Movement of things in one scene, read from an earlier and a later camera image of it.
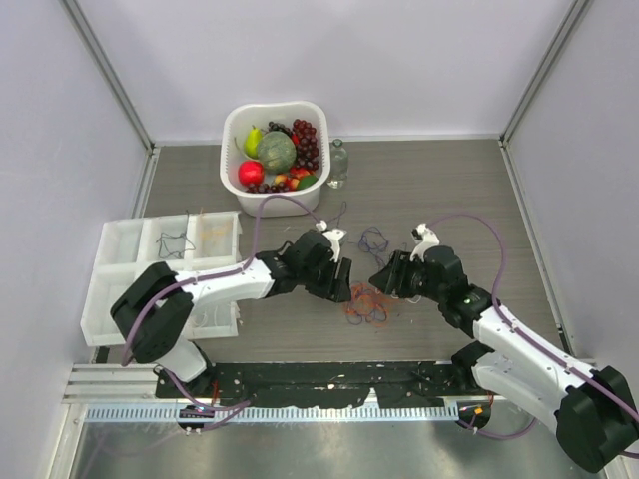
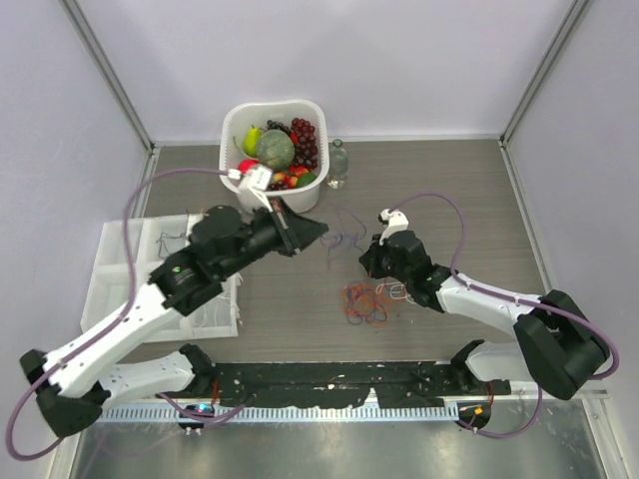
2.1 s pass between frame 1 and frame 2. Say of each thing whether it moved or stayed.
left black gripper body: moved
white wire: stayed
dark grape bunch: stayed
